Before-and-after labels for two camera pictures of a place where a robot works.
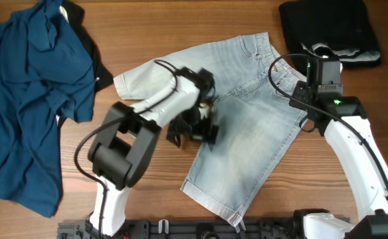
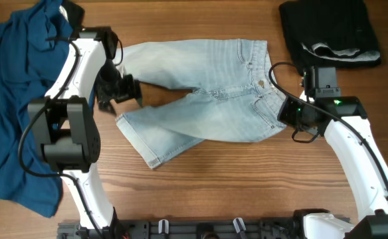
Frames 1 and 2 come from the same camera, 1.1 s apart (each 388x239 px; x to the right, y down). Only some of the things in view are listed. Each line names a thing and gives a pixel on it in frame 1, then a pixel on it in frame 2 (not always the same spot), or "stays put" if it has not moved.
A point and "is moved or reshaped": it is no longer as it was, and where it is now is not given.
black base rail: [185, 229] stays put
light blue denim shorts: [259, 107] is moved or reshaped
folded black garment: [329, 29] stays put
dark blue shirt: [38, 71] stays put
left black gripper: [203, 132] to [133, 89]
